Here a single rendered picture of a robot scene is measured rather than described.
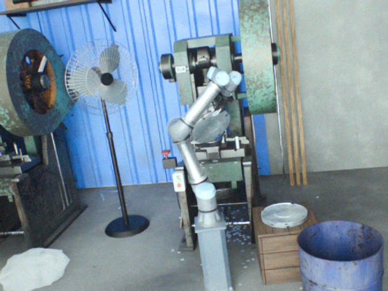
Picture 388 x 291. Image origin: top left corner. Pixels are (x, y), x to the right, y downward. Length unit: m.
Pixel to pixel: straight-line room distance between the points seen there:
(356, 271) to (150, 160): 2.89
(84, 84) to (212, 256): 1.59
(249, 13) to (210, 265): 1.57
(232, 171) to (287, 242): 0.68
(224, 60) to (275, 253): 1.31
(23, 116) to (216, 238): 1.66
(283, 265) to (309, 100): 2.04
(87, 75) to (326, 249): 2.08
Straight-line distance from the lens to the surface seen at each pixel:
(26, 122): 3.41
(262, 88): 2.82
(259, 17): 2.84
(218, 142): 3.10
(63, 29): 4.71
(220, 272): 2.77
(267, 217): 2.84
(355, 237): 2.57
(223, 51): 3.04
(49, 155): 4.04
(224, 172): 3.12
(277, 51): 3.12
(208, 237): 2.65
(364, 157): 4.64
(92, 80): 3.42
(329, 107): 4.44
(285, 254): 2.78
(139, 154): 4.68
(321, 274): 2.25
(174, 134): 2.48
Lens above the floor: 1.63
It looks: 16 degrees down
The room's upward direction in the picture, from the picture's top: 8 degrees counter-clockwise
